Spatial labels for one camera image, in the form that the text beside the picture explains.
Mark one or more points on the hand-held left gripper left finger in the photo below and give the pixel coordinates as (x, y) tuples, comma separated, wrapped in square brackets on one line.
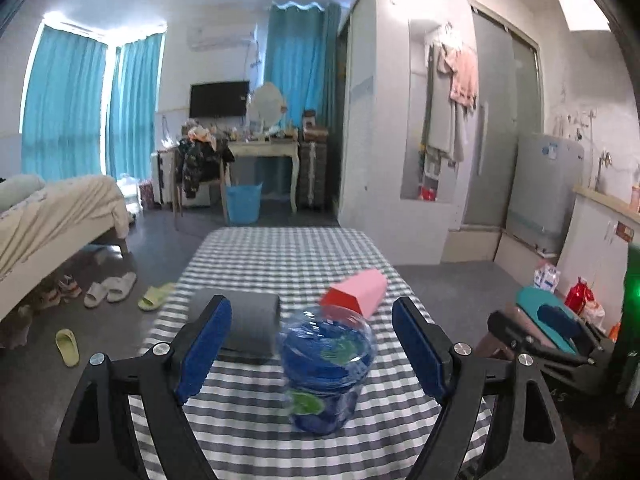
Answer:
[(202, 350)]

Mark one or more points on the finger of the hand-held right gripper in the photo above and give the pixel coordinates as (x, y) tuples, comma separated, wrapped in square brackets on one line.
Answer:
[(557, 319), (525, 340)]

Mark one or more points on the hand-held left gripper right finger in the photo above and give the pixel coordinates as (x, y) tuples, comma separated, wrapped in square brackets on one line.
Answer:
[(419, 350)]

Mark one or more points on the teal stool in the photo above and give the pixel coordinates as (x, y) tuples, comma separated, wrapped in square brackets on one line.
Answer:
[(531, 302)]

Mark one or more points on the red bottle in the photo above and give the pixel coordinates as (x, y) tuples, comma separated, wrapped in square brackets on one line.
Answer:
[(580, 296)]

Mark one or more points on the white blue packet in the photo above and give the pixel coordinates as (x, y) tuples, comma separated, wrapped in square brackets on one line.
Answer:
[(546, 276)]

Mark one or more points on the green slipper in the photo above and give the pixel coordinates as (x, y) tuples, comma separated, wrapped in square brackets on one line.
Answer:
[(68, 347), (154, 296)]

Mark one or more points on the red pink box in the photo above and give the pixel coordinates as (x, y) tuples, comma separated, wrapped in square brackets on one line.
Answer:
[(361, 290)]

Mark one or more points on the white counter cabinet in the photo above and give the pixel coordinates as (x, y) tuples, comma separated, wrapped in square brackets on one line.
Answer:
[(595, 240)]

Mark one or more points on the white slipper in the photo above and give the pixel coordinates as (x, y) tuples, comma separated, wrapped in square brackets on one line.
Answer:
[(121, 286), (94, 294)]

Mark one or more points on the grey white checkered tablecloth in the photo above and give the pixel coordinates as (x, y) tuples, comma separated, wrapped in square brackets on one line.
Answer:
[(290, 260)]

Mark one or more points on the grey refrigerator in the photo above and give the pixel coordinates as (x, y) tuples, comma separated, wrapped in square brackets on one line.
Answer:
[(542, 190)]

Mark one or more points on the blue plastic bucket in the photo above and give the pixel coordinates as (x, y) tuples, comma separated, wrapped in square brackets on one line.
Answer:
[(243, 204)]

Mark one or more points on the shoes under bed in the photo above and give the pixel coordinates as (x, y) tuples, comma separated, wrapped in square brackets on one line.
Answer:
[(60, 290)]

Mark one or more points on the wooden chair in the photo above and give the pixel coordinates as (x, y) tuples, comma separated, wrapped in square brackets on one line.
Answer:
[(222, 195)]

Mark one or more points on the pink bag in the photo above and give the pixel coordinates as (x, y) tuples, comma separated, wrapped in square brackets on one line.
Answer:
[(146, 195)]

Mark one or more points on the pile of clothes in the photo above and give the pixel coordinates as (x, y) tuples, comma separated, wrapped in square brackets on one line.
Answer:
[(197, 160)]

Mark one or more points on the bed with beige blanket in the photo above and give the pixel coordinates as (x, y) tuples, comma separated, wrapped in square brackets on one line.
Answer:
[(55, 220)]

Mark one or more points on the frosted glass sliding door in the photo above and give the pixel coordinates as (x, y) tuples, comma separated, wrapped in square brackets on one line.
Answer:
[(500, 125)]

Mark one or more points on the striped drawer cabinet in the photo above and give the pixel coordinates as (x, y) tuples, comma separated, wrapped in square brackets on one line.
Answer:
[(312, 175)]

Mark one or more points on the cream dressing table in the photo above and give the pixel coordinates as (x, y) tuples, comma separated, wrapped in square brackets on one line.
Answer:
[(265, 149)]

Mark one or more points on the grey hanging garment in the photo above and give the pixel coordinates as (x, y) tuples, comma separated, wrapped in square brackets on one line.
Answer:
[(442, 115)]

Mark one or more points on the grey green pillow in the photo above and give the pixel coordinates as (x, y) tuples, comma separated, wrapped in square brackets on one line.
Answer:
[(17, 191)]

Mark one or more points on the brown box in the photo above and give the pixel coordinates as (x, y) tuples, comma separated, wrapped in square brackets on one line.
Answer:
[(315, 127)]

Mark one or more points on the narrow teal curtain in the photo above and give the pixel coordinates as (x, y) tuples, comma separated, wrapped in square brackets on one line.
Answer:
[(132, 110)]

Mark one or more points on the black television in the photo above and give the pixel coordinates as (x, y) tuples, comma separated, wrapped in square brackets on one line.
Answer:
[(218, 98)]

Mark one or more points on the oval vanity mirror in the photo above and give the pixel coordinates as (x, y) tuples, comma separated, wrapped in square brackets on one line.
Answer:
[(267, 105)]

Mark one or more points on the pink hanging garment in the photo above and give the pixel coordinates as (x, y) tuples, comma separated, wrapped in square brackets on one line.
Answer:
[(465, 77)]

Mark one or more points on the wide teal curtain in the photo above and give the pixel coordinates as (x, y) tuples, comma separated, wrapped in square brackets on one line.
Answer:
[(62, 105)]

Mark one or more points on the tall teal curtain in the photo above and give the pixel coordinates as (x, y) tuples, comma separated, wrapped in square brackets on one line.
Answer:
[(300, 70)]

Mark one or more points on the white air conditioner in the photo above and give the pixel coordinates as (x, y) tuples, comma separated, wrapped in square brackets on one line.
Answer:
[(220, 36)]

